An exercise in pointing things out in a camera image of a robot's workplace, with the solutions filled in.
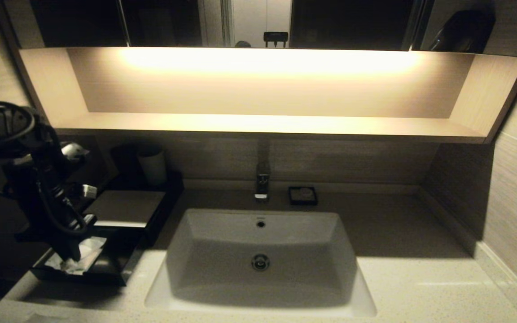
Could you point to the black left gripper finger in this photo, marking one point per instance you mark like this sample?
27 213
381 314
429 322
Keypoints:
71 251

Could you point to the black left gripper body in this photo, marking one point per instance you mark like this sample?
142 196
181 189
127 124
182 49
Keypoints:
47 211

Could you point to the cotton swab pad packet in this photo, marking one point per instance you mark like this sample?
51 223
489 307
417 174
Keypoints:
90 246

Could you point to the black cup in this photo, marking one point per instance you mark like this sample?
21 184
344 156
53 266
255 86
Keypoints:
124 161

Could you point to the white cup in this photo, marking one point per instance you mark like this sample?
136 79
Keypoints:
152 168

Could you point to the white ceramic sink basin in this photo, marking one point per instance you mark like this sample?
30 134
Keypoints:
222 269

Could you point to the chrome sink drain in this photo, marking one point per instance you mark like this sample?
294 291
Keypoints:
260 262

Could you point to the chrome faucet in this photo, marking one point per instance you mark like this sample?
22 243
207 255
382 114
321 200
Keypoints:
262 184

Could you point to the black soap dish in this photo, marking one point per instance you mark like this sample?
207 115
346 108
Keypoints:
291 202

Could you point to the mirror cabinet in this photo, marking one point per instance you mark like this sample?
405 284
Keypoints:
352 22

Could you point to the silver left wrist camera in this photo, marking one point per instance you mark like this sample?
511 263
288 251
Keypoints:
89 191

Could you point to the wooden wall niche shelf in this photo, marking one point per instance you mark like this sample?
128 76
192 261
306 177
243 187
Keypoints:
258 122

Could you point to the small black bracket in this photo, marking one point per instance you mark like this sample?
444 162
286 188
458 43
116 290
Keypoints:
275 37

